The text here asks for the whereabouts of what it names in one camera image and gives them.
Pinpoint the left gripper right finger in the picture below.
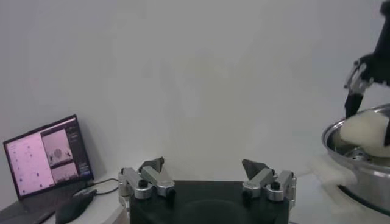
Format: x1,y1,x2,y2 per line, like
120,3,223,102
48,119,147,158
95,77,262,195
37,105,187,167
241,158,297,209

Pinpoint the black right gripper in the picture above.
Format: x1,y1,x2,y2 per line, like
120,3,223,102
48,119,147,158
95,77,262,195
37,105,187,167
343,0,390,147

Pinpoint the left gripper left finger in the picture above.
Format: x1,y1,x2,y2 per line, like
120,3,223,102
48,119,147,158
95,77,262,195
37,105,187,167
117,156,177,201

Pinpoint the white steamed baozi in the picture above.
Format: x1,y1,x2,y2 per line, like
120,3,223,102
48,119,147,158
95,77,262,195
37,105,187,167
331,109,390,159

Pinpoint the stainless steel steamer basket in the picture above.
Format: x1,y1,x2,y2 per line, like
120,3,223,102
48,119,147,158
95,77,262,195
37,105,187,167
310,103,390,214

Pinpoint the white side table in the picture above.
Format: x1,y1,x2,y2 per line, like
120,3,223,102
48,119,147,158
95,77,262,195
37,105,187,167
0,170,130,224

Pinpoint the black computer mouse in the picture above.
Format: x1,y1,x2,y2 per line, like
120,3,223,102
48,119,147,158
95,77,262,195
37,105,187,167
54,189,98,224

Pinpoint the cream electric cooker base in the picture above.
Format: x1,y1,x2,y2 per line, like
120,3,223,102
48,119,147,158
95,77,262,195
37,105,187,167
322,182,390,224

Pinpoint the open black laptop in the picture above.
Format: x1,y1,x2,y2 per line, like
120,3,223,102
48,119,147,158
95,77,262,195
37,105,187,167
0,114,94,224

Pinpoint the thin black desk cable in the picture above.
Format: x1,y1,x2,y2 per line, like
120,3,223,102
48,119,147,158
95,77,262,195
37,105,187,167
73,178,119,197

